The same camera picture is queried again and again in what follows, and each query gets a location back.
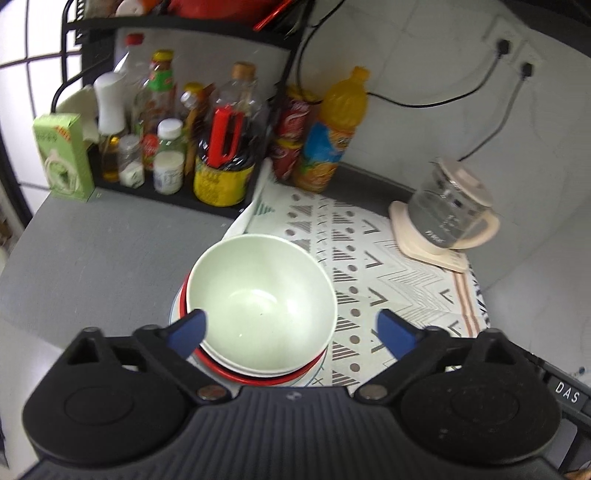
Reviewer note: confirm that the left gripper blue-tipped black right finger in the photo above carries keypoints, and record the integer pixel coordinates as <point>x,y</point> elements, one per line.
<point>417,353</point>

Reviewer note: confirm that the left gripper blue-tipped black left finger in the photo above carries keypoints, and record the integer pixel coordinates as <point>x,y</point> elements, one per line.
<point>167,349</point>

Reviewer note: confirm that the red plate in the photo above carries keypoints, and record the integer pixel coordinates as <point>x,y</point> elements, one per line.
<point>229,375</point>

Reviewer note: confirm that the green ceramic bowl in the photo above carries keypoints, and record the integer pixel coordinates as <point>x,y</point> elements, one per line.
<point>255,254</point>

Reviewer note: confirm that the white bowl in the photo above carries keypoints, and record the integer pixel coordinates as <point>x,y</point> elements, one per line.
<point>265,325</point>

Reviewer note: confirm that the patterned white table cloth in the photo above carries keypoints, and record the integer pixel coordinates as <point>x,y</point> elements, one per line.
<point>356,248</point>

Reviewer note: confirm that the cream kettle base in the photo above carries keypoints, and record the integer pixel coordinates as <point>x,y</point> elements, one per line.
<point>415,246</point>

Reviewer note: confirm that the large white plate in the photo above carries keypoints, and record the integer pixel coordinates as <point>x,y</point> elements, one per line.
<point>188,328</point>

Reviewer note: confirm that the glass electric kettle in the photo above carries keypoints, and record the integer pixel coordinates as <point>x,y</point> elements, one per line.
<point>453,209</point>

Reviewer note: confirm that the white label supplement bottle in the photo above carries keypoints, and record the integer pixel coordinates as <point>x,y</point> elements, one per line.
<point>168,163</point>

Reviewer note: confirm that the small glass spice jar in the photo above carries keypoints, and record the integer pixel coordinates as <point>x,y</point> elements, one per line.
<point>129,162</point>

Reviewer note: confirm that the green carton box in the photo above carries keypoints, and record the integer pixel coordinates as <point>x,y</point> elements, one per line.
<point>63,153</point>

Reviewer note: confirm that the large dark soy sauce bottle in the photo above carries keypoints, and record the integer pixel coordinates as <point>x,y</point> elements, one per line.
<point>226,149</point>

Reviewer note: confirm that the lower red soda can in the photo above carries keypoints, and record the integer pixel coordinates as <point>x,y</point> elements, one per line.
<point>284,154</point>

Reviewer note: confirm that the red soda can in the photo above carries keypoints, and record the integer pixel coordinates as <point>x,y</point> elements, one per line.
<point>294,110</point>
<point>284,154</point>

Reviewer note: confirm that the red-label sauce bottle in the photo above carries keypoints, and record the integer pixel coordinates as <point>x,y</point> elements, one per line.
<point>154,102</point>

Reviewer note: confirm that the orange juice bottle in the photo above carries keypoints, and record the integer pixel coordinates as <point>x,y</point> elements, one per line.
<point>342,112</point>

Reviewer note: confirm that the white-capped oil dispenser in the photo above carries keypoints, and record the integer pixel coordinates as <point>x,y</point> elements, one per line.
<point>109,93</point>

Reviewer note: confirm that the upper red soda can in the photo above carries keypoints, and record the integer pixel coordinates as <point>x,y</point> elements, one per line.
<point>294,110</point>

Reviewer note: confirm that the clear red-cap bottle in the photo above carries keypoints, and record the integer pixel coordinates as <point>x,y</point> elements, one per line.
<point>132,66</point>

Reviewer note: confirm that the white wall socket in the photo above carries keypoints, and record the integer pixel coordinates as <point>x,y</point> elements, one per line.
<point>510,46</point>

